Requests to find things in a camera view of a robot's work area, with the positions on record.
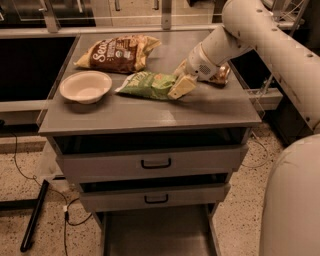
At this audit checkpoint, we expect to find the brown yellow chip bag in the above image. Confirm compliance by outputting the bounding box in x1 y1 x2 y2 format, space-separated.
74 34 161 74

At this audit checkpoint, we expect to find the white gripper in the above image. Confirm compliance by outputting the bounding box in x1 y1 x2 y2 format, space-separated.
168 43 218 100

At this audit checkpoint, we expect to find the black middle drawer handle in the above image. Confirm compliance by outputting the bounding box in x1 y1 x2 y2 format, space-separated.
144 194 169 204

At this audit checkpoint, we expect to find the white paper bowl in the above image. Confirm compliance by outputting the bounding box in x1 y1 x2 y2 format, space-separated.
59 71 112 104

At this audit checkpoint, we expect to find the black metal floor bar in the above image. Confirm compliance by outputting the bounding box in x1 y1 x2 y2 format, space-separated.
20 180 49 253

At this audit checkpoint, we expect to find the middle grey drawer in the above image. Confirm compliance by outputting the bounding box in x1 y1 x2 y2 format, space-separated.
80 174 230 212

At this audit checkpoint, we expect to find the grey drawer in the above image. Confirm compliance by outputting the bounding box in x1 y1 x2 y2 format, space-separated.
52 127 250 184
101 205 221 256
80 174 230 212

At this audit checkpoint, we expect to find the black top drawer handle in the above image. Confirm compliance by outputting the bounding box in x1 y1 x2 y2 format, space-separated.
140 158 172 169

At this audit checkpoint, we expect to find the black floor cable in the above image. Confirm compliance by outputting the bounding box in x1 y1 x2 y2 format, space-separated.
9 131 93 256

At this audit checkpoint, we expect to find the green jalapeno chip bag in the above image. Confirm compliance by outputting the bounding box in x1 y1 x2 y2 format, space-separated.
116 71 177 100

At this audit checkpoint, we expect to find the small gold snack bag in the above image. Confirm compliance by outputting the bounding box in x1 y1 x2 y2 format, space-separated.
210 63 230 85

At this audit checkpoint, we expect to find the top grey drawer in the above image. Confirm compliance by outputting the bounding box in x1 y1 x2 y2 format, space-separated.
52 127 250 184

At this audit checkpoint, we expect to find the black drawer handle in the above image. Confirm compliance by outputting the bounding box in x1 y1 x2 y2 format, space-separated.
144 194 169 204
140 158 172 169

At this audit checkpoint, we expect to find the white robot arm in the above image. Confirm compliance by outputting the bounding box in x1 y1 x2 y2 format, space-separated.
168 0 320 256

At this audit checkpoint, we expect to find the grey drawer cabinet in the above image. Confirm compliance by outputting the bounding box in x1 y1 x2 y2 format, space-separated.
37 30 263 256

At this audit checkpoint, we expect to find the bottom grey drawer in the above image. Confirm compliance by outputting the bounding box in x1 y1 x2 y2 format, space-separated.
101 205 221 256

